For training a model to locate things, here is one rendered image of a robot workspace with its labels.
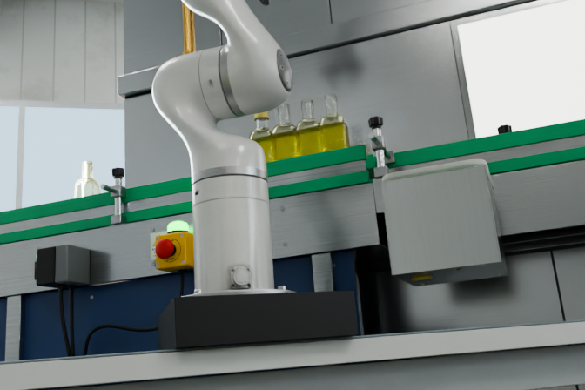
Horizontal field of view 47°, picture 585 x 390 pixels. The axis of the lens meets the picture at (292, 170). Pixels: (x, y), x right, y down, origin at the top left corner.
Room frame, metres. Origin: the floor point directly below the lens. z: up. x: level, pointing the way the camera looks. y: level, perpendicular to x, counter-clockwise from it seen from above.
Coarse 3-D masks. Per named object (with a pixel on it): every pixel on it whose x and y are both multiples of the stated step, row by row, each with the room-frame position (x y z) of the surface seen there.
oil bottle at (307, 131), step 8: (304, 120) 1.45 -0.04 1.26; (312, 120) 1.44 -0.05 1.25; (296, 128) 1.45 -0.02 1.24; (304, 128) 1.44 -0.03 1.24; (312, 128) 1.43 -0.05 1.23; (296, 136) 1.45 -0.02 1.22; (304, 136) 1.44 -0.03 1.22; (312, 136) 1.43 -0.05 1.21; (304, 144) 1.44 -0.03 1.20; (312, 144) 1.44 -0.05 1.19; (304, 152) 1.44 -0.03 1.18; (312, 152) 1.44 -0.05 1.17
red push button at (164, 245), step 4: (160, 240) 1.30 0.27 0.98; (164, 240) 1.30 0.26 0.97; (168, 240) 1.30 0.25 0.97; (160, 244) 1.30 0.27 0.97; (164, 244) 1.30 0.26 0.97; (168, 244) 1.30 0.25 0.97; (172, 244) 1.30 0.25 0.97; (156, 248) 1.31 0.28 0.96; (160, 248) 1.30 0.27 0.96; (164, 248) 1.30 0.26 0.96; (168, 248) 1.30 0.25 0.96; (172, 248) 1.30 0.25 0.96; (156, 252) 1.31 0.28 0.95; (160, 252) 1.30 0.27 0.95; (164, 252) 1.30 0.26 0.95; (168, 252) 1.30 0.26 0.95; (172, 252) 1.30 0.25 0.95; (160, 256) 1.30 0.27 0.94; (164, 256) 1.30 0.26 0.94; (168, 256) 1.30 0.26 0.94
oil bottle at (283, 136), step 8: (280, 128) 1.46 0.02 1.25; (288, 128) 1.45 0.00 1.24; (272, 136) 1.46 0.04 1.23; (280, 136) 1.46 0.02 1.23; (288, 136) 1.45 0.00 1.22; (272, 144) 1.46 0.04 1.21; (280, 144) 1.46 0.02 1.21; (288, 144) 1.45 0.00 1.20; (296, 144) 1.46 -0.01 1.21; (272, 152) 1.47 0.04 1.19; (280, 152) 1.46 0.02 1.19; (288, 152) 1.45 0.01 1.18; (296, 152) 1.45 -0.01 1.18
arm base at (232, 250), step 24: (192, 192) 1.00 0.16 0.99; (216, 192) 0.96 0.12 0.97; (240, 192) 0.97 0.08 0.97; (264, 192) 1.00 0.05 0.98; (192, 216) 1.01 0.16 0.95; (216, 216) 0.96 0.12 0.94; (240, 216) 0.96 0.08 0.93; (264, 216) 0.99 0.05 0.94; (216, 240) 0.96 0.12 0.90; (240, 240) 0.96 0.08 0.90; (264, 240) 0.99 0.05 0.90; (216, 264) 0.96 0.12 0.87; (240, 264) 0.96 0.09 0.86; (264, 264) 0.99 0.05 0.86; (216, 288) 0.96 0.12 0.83; (240, 288) 0.96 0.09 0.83; (264, 288) 0.98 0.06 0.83
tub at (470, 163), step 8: (464, 160) 1.03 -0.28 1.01; (472, 160) 1.03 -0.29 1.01; (480, 160) 1.03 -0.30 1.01; (424, 168) 1.05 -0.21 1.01; (432, 168) 1.05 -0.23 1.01; (440, 168) 1.04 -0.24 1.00; (448, 168) 1.04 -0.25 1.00; (456, 168) 1.05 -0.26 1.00; (384, 176) 1.08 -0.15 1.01; (392, 176) 1.07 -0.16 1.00; (400, 176) 1.07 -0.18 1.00; (408, 176) 1.07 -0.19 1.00; (416, 176) 1.07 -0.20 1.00; (488, 176) 1.13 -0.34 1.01
